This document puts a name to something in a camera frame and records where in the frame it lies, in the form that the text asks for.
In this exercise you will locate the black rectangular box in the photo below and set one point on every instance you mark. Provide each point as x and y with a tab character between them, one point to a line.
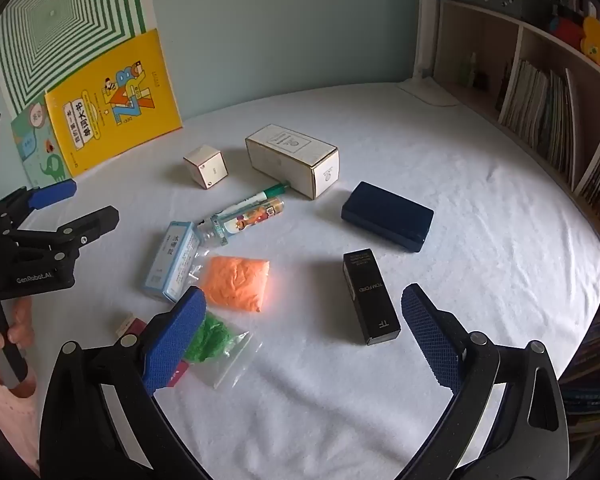
370	295

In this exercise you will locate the navy blue case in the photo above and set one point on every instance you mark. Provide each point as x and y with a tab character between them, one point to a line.
385	212

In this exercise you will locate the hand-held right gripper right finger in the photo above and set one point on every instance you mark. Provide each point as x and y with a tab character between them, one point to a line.
430	340

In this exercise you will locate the long white cardboard box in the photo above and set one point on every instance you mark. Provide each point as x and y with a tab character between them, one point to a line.
290	155

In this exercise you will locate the orange powder bag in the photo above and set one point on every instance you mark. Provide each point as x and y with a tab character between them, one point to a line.
235	282

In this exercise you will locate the small white cube box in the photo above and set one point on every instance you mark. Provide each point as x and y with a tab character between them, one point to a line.
205	165

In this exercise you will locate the small red and white box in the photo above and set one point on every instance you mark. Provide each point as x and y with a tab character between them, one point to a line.
135	327

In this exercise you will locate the clear bag of green shreds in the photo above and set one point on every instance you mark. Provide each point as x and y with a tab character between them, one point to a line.
210	335

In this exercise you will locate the blue and white medicine box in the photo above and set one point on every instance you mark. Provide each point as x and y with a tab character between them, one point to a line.
172	260

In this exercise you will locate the row of thin books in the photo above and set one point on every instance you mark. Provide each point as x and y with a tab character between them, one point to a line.
535	105

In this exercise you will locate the teal elephant book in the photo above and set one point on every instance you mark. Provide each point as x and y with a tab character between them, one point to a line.
40	160

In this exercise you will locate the person's left hand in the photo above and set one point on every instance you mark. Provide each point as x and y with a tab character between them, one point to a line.
20	322

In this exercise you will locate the red and yellow toy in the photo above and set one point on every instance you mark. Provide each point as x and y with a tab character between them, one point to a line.
592	40

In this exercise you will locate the green striped book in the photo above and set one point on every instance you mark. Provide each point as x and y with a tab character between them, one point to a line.
55	15

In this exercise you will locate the stack of books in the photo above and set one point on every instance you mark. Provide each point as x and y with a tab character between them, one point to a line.
590	400

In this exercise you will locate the clear plastic tube bottle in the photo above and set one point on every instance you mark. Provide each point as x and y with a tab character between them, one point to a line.
240	222

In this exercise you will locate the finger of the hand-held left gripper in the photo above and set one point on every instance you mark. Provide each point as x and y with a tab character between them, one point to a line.
55	195
92	225

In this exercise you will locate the green marker pen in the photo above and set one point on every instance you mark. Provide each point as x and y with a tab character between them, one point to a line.
265	193

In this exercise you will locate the pink clothing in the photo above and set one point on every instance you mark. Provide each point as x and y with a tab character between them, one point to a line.
0	425

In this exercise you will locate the white tablecloth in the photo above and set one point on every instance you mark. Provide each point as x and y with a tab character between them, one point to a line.
305	435

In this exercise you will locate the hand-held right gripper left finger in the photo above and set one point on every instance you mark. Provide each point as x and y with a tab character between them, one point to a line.
177	342

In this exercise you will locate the yellow picture book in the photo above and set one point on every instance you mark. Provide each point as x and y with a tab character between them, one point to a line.
70	140

